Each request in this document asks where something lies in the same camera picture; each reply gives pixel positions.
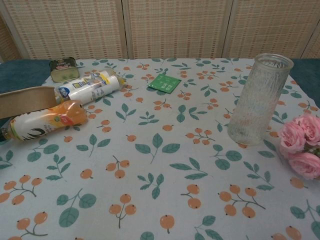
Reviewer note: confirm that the orange juice plastic bottle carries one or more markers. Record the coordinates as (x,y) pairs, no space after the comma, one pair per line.
(47,121)

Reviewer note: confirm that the fruit and leaf print tablecloth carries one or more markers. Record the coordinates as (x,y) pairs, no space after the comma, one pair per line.
(160,162)

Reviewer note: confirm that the white label plastic bottle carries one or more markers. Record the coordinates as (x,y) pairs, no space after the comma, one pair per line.
(87,88)

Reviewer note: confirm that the pink artificial rose bouquet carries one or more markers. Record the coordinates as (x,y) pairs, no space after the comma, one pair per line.
(300,140)

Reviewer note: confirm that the woven folding screen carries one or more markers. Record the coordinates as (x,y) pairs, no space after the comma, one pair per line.
(160,27)

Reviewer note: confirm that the green sachet packet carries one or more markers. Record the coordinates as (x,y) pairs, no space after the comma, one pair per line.
(164,84)

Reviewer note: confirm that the brown cardboard box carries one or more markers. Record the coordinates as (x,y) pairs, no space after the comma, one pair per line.
(25,100)

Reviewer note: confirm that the teal table cover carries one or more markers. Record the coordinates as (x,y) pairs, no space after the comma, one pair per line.
(22,75)

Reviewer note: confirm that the transparent textured glass vase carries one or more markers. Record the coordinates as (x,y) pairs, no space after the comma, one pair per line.
(255,100)

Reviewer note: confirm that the green rectangular metal tin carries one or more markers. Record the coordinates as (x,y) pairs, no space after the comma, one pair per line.
(63,68)

